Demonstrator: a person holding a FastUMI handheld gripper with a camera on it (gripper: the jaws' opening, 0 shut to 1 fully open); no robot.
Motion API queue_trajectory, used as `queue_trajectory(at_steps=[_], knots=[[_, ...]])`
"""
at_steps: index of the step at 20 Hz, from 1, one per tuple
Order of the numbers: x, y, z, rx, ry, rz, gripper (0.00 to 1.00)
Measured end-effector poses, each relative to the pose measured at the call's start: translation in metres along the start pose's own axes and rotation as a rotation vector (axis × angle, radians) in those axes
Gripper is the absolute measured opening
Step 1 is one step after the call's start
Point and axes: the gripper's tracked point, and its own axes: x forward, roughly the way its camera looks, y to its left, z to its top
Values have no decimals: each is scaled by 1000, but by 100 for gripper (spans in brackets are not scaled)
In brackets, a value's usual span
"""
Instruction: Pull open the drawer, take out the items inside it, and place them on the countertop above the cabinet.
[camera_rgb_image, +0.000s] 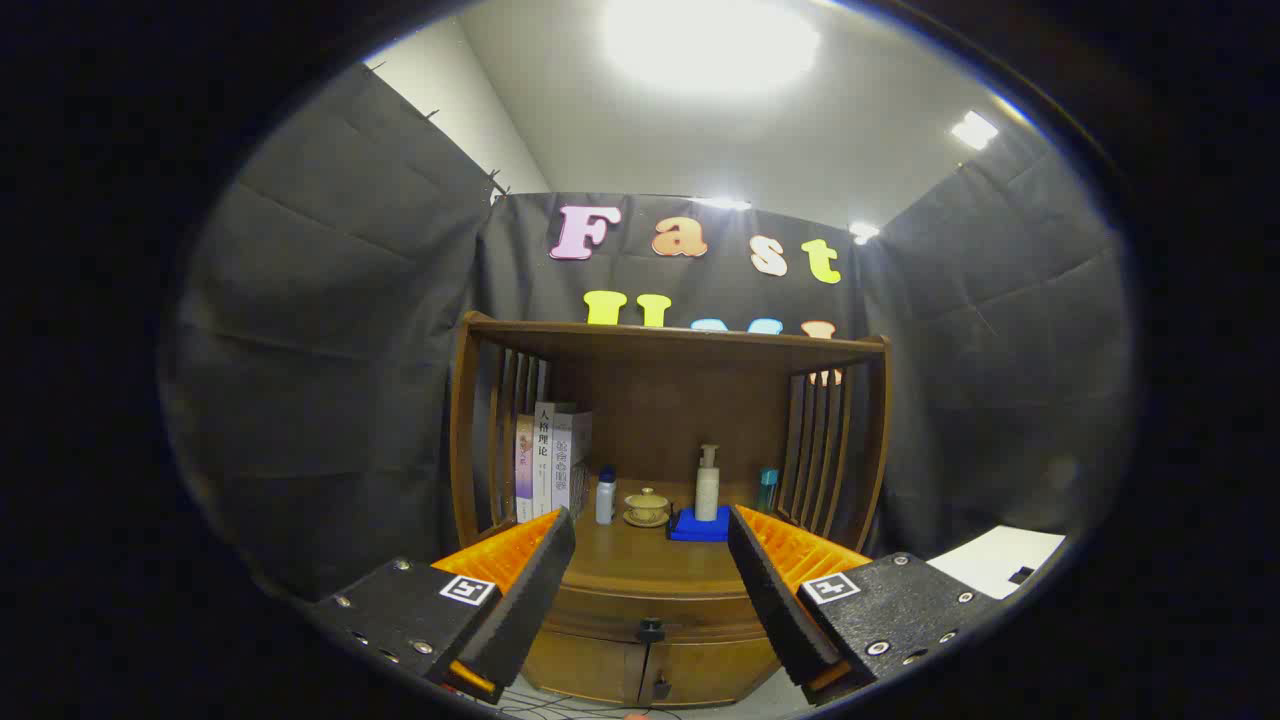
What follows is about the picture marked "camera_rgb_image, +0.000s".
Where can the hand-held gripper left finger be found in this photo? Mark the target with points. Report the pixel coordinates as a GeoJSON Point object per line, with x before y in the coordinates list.
{"type": "Point", "coordinates": [530, 600]}

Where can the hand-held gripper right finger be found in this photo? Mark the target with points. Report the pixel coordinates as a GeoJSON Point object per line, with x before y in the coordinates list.
{"type": "Point", "coordinates": [775, 600]}

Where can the curved wooden drawer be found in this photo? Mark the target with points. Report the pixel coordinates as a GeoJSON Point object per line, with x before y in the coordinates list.
{"type": "Point", "coordinates": [600, 610]}

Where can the black drawer knob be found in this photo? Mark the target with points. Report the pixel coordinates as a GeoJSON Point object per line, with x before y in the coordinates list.
{"type": "Point", "coordinates": [650, 630]}

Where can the wooden countertop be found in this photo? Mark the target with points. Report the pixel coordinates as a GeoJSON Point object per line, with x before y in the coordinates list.
{"type": "Point", "coordinates": [640, 560]}

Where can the brown wooden cabinet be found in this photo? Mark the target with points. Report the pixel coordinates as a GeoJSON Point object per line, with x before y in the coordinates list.
{"type": "Point", "coordinates": [660, 420]}

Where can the white side cabinet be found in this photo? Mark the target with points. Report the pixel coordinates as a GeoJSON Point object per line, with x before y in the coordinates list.
{"type": "Point", "coordinates": [990, 560]}

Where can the blue cloth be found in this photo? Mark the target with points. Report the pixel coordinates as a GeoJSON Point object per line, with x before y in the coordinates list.
{"type": "Point", "coordinates": [695, 530]}

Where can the clear bottle with teal cap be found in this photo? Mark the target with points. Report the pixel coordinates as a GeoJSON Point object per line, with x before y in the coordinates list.
{"type": "Point", "coordinates": [767, 490]}

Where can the white bottle with blue cap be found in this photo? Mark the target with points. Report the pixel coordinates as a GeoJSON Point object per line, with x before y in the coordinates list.
{"type": "Point", "coordinates": [605, 500]}

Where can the white pump bottle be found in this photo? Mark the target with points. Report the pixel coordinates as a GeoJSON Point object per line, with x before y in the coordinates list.
{"type": "Point", "coordinates": [707, 495]}

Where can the plain white book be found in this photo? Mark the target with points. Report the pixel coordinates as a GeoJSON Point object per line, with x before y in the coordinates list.
{"type": "Point", "coordinates": [543, 460]}

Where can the white patterned book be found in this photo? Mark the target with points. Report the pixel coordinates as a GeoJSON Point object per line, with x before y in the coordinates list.
{"type": "Point", "coordinates": [568, 460]}

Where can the yellow lidded tea cup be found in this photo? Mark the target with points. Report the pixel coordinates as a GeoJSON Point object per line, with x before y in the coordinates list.
{"type": "Point", "coordinates": [646, 505]}

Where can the small rectangular ceiling light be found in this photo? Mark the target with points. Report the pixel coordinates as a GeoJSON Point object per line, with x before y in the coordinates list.
{"type": "Point", "coordinates": [975, 130]}
{"type": "Point", "coordinates": [862, 232]}
{"type": "Point", "coordinates": [722, 203]}

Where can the large round ceiling light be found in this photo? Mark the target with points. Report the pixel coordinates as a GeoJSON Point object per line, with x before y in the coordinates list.
{"type": "Point", "coordinates": [710, 45]}

